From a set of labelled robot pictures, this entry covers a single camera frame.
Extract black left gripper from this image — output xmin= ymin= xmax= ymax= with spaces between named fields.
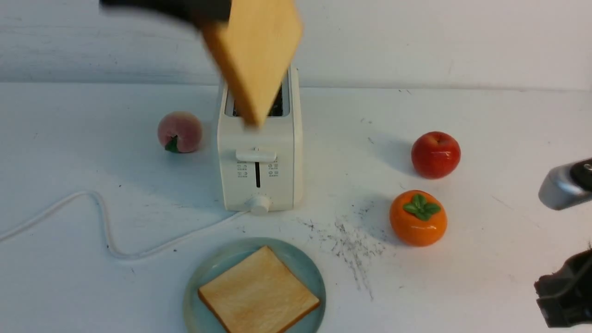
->
xmin=99 ymin=0 xmax=231 ymax=22

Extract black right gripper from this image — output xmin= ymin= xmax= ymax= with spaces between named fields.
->
xmin=534 ymin=249 xmax=592 ymax=327

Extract toast slice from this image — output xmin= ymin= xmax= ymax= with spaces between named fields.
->
xmin=197 ymin=246 xmax=321 ymax=333
xmin=202 ymin=0 xmax=303 ymax=129

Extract pink peach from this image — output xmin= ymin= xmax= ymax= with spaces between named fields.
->
xmin=157 ymin=111 xmax=203 ymax=154

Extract orange persimmon with green leaf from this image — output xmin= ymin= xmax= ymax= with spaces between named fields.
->
xmin=389 ymin=190 xmax=448 ymax=247

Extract white two-slot toaster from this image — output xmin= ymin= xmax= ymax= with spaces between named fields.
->
xmin=211 ymin=66 xmax=304 ymax=215

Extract red apple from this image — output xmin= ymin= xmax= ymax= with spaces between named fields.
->
xmin=412 ymin=131 xmax=462 ymax=179

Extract light blue ceramic plate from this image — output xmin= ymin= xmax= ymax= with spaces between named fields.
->
xmin=182 ymin=237 xmax=327 ymax=333

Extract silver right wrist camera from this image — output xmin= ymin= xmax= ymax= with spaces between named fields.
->
xmin=538 ymin=158 xmax=592 ymax=210

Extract white toaster power cable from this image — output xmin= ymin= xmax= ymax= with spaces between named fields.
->
xmin=0 ymin=190 xmax=247 ymax=261

